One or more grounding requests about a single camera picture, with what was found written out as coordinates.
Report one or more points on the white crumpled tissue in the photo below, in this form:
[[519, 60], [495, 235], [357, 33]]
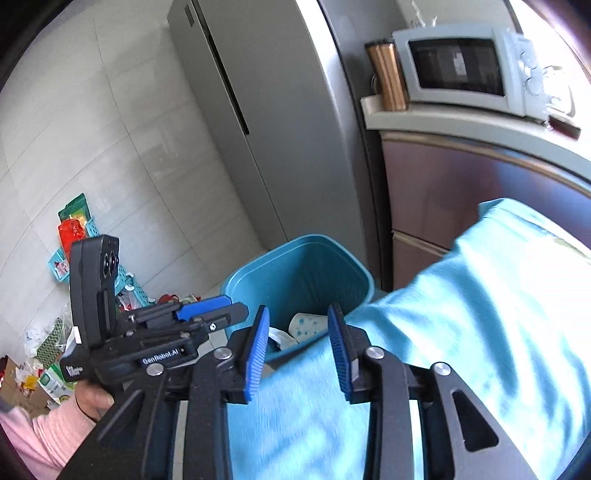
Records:
[[279, 340]]

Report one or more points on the clear plastic jug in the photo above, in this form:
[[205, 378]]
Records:
[[559, 90]]

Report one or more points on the red snack packet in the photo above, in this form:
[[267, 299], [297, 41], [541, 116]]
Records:
[[70, 235]]

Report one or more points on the copper coloured thermos cup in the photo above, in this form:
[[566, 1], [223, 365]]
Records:
[[388, 76]]

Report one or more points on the person's left hand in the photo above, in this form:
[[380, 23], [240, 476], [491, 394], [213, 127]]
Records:
[[94, 398]]

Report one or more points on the blue plastic waste bin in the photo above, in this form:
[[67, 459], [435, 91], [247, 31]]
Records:
[[304, 272]]

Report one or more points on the blue floral tablecloth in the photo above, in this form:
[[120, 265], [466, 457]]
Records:
[[461, 300]]

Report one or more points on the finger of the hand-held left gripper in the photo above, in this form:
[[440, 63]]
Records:
[[228, 318], [203, 308]]

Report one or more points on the white microwave oven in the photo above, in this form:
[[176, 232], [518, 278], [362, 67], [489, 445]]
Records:
[[457, 64]]

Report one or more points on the green snack packet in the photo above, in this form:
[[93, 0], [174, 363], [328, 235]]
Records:
[[74, 207]]

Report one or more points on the cardboard box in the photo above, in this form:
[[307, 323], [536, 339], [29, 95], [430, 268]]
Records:
[[21, 397]]

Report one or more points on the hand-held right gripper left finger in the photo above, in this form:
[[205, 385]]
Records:
[[256, 355]]

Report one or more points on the silver refrigerator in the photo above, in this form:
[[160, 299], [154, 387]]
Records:
[[277, 115]]

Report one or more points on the maroon kitchen counter cabinet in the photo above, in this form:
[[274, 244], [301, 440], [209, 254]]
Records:
[[461, 184]]

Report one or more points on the teal plastic basket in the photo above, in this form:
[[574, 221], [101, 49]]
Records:
[[127, 277]]

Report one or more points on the green and white packet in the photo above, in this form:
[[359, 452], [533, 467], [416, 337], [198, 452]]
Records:
[[55, 383]]

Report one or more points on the green net bag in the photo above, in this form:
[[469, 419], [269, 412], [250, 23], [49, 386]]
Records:
[[51, 339]]

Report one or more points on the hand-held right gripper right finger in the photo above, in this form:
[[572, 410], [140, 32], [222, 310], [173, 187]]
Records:
[[340, 355]]

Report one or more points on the dark red container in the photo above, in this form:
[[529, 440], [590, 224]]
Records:
[[564, 125]]

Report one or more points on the white plastic bag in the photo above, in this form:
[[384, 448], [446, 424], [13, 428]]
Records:
[[33, 337]]

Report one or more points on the white blue-dotted paper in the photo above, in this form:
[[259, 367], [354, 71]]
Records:
[[308, 326]]

